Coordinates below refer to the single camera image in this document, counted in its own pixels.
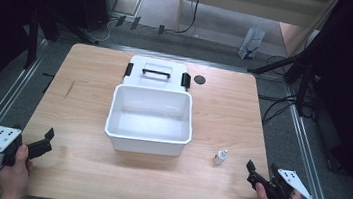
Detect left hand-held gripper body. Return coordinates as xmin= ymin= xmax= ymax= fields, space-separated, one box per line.
xmin=0 ymin=122 xmax=26 ymax=169

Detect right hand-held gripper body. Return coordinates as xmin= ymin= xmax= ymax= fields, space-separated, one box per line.
xmin=265 ymin=161 xmax=318 ymax=199

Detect small white bottle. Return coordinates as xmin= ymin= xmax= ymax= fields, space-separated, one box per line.
xmin=212 ymin=147 xmax=229 ymax=168

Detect white plastic storage box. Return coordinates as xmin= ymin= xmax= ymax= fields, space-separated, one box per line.
xmin=101 ymin=82 xmax=197 ymax=159

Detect person's left hand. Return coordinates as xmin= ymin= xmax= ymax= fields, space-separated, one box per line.
xmin=0 ymin=135 xmax=37 ymax=199

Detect black round table grommet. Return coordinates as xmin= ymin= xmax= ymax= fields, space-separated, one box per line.
xmin=192 ymin=74 xmax=207 ymax=86

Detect black metal stand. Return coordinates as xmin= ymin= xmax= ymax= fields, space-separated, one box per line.
xmin=243 ymin=46 xmax=322 ymax=119
xmin=22 ymin=1 xmax=104 ymax=78

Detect white paper bag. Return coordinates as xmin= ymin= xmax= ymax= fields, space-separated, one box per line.
xmin=236 ymin=23 xmax=268 ymax=63

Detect light wooden furniture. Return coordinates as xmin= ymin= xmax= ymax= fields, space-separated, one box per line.
xmin=173 ymin=0 xmax=341 ymax=62

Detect black floor cables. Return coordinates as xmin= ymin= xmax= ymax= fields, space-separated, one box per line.
xmin=254 ymin=52 xmax=322 ymax=131

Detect white floor cable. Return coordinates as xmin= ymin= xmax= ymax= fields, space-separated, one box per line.
xmin=83 ymin=14 xmax=118 ymax=45

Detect white lid with black handle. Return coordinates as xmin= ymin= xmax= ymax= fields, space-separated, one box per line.
xmin=121 ymin=53 xmax=194 ymax=94

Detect black hanging cable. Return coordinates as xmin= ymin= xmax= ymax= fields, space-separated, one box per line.
xmin=173 ymin=0 xmax=204 ymax=37

